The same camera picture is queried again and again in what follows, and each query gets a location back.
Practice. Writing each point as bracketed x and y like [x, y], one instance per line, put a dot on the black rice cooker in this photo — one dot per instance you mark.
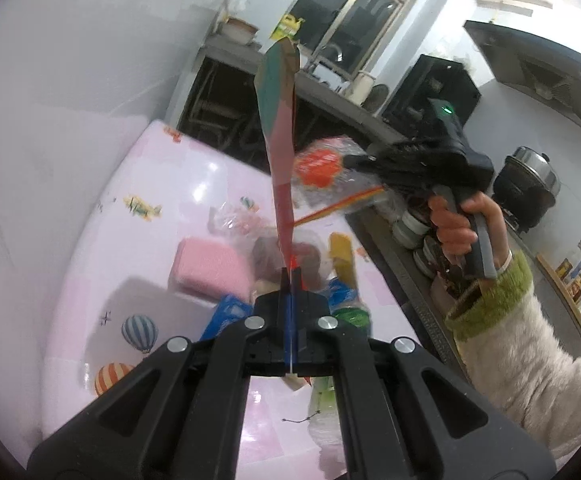
[527, 185]

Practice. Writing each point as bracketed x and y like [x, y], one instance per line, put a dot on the clear plastic food container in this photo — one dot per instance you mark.
[270, 255]

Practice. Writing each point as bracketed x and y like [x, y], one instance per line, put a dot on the kitchen window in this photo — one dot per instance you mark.
[350, 5]

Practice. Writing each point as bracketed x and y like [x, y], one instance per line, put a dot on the white enamel cup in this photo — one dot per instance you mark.
[361, 87]

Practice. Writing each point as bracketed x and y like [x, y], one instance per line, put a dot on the crumpled clear plastic wrap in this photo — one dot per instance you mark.
[235, 217]

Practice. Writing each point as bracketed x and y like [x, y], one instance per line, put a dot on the white red-rimmed basin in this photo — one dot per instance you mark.
[239, 30]

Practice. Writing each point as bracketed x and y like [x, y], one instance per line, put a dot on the yellow green hanging packet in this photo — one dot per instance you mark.
[286, 27]

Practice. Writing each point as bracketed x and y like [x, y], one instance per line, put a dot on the pink sponge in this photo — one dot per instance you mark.
[210, 267]

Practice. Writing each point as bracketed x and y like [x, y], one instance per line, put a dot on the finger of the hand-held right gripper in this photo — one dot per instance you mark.
[370, 162]

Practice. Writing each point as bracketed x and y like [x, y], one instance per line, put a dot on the clear plastic bag red label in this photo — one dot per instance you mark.
[320, 165]

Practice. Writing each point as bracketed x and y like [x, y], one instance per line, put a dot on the metal sink faucet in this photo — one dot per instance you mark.
[328, 57]

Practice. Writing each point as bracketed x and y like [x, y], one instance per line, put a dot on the person's right forearm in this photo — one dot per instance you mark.
[530, 360]

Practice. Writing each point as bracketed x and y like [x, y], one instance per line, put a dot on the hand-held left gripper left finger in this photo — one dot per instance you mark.
[270, 320]

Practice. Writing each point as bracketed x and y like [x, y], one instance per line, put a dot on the grey range hood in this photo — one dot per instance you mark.
[545, 80]

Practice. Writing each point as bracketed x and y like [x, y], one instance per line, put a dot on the person's right hand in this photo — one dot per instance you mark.
[450, 230]

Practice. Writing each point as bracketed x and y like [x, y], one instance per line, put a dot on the pink green snack wrapper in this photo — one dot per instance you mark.
[278, 110]

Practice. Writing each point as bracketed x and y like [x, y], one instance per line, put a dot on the white table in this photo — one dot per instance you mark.
[135, 185]

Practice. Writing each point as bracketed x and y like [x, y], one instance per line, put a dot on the metal rack frame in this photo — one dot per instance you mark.
[215, 105]

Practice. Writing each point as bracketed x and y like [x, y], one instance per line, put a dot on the yellow snack packet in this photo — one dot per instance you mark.
[344, 260]

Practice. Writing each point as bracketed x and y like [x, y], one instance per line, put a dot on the blue white cardboard box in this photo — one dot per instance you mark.
[228, 317]

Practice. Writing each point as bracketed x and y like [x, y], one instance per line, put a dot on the wooden spice rack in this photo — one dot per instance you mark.
[575, 280]

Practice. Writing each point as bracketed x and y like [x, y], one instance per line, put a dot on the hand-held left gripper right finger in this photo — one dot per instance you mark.
[310, 320]

